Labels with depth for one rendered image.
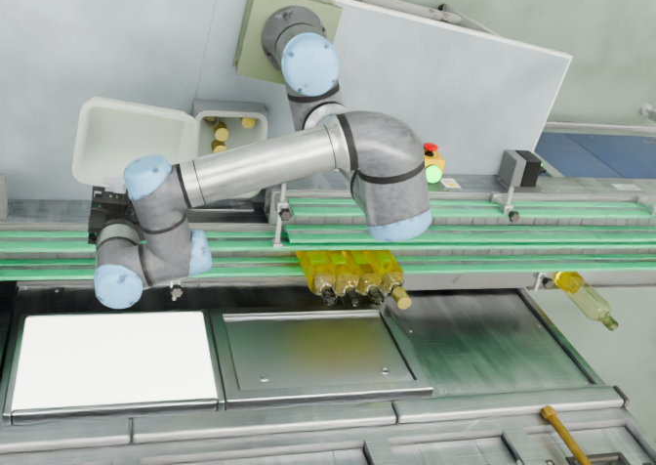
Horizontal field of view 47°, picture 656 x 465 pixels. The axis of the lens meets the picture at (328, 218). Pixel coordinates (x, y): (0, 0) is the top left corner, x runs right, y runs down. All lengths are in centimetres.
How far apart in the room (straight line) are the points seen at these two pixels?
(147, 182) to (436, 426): 86
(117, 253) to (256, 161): 28
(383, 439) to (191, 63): 96
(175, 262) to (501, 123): 116
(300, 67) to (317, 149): 40
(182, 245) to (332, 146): 29
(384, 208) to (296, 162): 18
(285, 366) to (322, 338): 15
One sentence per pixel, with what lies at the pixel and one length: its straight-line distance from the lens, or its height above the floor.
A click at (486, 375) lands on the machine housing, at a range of 191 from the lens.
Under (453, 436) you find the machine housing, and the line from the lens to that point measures 171.
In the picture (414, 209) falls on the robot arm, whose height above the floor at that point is 147.
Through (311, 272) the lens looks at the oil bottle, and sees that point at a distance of 179.
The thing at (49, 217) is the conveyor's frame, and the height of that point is 85.
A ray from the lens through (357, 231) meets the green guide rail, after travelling 193.
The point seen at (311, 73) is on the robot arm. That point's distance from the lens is 158.
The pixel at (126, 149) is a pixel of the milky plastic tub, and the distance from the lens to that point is 160.
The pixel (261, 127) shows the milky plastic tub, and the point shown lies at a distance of 185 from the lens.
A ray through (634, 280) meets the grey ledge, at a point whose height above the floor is 88.
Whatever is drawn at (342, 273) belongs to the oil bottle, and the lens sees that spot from 181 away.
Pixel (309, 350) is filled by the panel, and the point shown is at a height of 116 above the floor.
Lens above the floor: 252
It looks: 58 degrees down
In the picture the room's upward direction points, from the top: 152 degrees clockwise
